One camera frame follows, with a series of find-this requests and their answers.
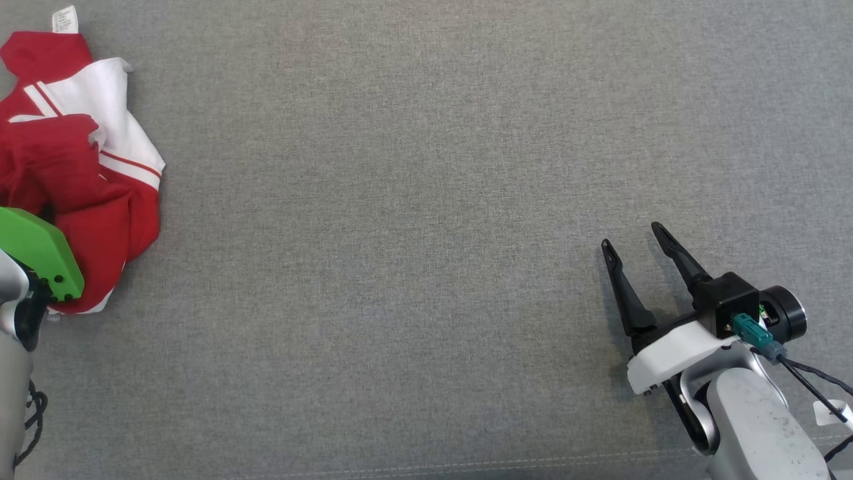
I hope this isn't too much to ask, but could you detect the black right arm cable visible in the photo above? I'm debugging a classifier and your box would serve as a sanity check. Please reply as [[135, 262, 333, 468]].
[[776, 357, 853, 464]]

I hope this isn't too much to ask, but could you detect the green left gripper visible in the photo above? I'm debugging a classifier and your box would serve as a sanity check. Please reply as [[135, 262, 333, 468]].
[[0, 207, 85, 352]]

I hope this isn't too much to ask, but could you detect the teal right cable connector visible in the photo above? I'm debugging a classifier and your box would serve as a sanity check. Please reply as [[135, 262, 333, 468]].
[[732, 313, 788, 364]]

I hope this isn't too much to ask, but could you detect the grey fabric sofa cushion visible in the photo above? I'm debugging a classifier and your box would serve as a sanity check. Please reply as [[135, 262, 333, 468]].
[[0, 0, 853, 480]]

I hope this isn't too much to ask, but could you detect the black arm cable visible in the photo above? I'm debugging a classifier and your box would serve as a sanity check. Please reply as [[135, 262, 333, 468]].
[[13, 380, 49, 467], [776, 357, 853, 464]]

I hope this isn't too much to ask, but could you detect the white cable tag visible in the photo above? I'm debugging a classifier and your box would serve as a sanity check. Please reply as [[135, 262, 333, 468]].
[[813, 399, 853, 427]]

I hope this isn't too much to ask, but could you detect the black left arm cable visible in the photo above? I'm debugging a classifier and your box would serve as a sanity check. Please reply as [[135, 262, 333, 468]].
[[13, 380, 49, 467]]

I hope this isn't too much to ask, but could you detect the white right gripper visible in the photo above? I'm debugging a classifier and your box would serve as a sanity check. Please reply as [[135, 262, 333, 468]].
[[602, 222, 742, 395]]

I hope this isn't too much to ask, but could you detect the red white t-shirt with label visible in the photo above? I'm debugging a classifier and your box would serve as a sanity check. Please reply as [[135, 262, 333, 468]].
[[0, 5, 166, 315]]

